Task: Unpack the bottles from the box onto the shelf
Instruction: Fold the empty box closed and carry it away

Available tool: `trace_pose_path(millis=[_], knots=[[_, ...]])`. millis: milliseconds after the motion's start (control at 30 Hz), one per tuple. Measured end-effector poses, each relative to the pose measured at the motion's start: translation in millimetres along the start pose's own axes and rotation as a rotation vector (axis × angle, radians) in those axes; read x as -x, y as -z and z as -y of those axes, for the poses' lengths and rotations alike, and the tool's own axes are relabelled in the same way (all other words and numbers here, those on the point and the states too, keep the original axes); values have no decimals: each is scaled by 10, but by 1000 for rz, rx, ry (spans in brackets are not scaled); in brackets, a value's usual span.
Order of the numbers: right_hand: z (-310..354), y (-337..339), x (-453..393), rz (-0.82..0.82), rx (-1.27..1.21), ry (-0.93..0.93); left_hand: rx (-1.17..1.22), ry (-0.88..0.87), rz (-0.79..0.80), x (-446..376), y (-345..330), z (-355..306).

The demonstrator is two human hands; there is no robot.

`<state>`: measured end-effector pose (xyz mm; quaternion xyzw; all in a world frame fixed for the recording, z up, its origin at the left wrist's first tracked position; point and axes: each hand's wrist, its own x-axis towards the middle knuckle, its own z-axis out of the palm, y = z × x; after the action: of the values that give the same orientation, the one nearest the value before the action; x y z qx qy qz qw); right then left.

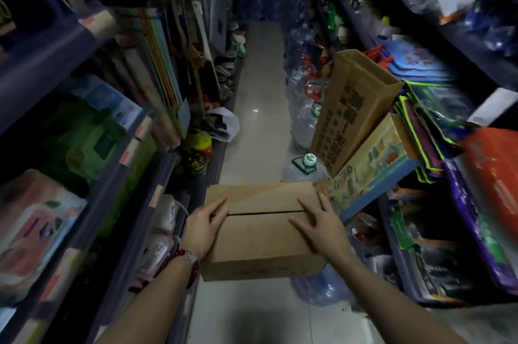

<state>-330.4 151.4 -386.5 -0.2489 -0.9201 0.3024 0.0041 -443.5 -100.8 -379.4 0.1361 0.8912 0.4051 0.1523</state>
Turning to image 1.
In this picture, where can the person's left hand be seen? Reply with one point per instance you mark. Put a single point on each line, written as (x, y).
(198, 230)

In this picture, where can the person's right hand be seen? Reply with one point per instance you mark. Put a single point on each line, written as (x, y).
(327, 234)

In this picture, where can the person's left thumb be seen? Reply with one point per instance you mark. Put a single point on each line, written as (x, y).
(220, 220)

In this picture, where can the person's right thumb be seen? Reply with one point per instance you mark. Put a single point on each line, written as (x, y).
(301, 228)

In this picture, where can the person's right middle finger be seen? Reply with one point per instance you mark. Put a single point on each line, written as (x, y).
(323, 204)

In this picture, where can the brown cardboard box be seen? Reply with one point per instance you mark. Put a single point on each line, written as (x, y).
(263, 242)

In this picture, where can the person's left forearm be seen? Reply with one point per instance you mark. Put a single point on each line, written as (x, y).
(153, 307)

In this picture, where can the person's right forearm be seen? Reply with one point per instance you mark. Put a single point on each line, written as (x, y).
(388, 307)

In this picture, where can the water jug with green cap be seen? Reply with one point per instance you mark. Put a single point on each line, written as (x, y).
(305, 167)

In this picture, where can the printed colourful cardboard box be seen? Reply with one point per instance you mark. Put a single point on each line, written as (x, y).
(372, 169)

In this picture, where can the white cotton pad package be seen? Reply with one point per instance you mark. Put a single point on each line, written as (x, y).
(160, 234)

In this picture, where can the clear blue water jug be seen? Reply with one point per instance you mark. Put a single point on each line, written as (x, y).
(323, 289)

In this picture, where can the yellow and black jar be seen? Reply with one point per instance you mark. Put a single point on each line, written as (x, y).
(198, 153)

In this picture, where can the tall open cardboard box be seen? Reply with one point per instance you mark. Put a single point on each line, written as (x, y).
(348, 113)

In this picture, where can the dark metal shelving unit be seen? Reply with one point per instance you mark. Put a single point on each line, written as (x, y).
(404, 254)

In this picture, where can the white plastic bag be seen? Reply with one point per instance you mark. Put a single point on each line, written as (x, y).
(224, 123)

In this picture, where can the row of large water jugs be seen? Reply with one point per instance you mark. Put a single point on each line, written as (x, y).
(303, 88)

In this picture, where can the blue metal shelving unit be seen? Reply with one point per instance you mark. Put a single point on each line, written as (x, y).
(93, 202)

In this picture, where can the stack of green-edged bags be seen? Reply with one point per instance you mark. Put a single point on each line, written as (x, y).
(429, 129)

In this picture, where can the green tissue package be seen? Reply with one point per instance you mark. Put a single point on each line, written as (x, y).
(89, 141)

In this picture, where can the purple plastic packet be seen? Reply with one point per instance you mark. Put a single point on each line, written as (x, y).
(481, 234)

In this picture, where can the stack of blue bags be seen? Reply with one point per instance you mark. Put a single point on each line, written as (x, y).
(412, 60)

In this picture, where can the orange plastic packet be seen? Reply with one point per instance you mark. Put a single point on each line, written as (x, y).
(491, 169)

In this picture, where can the row of colourful folders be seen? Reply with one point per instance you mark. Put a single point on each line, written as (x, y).
(162, 56)

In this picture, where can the pink floral package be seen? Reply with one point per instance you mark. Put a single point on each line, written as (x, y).
(36, 230)

